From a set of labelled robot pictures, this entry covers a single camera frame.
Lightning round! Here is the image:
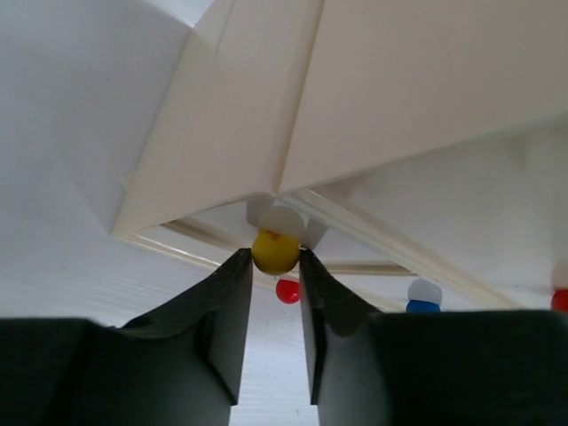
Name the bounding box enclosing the cream wooden drawer cabinet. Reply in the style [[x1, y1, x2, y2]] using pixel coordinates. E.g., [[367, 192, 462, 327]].
[[113, 1, 567, 311]]

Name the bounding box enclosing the drawer red knob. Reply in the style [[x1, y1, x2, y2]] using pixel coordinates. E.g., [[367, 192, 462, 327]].
[[275, 280, 567, 312], [280, 1, 567, 193]]

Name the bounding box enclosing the small drawer blue knob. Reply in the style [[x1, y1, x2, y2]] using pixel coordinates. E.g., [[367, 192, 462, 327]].
[[406, 279, 443, 312]]

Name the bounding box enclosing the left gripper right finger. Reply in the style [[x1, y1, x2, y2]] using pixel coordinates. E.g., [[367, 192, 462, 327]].
[[299, 249, 567, 425]]

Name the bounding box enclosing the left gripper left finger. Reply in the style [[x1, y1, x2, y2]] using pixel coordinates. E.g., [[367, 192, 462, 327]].
[[1, 248, 253, 425]]

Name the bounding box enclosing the small drawer yellow knob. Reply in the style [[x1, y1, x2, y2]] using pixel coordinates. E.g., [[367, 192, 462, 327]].
[[128, 194, 414, 279]]

